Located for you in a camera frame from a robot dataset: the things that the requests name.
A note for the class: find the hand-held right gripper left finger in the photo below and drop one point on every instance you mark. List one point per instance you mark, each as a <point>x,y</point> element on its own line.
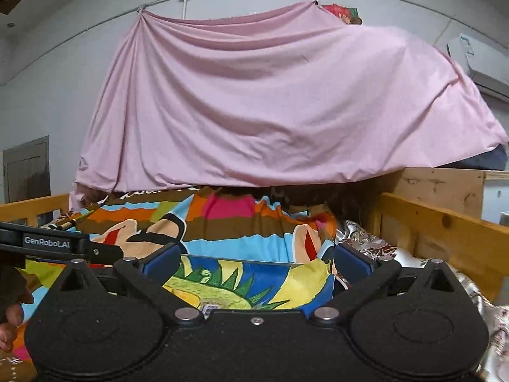
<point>161,264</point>

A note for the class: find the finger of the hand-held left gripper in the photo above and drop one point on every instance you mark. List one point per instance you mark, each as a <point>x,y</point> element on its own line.
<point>103,254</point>

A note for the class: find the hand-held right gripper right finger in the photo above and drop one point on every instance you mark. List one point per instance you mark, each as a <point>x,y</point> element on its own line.
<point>352,264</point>

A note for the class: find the metal tin box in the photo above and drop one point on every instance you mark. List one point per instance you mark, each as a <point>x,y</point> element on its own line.
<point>246,261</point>

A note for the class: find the person's left hand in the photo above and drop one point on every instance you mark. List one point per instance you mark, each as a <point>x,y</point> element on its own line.
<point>14,286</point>

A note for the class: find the tiger striped cloth strip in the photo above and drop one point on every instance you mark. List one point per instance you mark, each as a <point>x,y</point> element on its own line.
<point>67,223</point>

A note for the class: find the grey door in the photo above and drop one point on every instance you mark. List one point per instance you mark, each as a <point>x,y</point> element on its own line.
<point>26,171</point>

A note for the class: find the cartoon printed blanket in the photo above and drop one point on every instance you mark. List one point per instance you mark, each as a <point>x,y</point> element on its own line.
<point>238,223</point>

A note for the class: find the wooden cabinet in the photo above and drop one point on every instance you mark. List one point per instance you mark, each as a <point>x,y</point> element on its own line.
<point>437,187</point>

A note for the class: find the floral satin quilt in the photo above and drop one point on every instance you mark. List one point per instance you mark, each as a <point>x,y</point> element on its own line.
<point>489,326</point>

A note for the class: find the pink bed sheet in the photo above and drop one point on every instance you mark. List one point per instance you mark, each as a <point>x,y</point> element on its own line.
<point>278,99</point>

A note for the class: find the white air conditioner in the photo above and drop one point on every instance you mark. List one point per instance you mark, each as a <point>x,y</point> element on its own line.
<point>483,61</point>

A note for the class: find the wooden bed rail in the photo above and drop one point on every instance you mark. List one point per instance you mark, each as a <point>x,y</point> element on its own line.
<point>32,207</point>
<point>445,230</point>

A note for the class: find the red floral wall poster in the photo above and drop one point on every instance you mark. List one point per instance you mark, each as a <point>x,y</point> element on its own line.
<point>344,12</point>

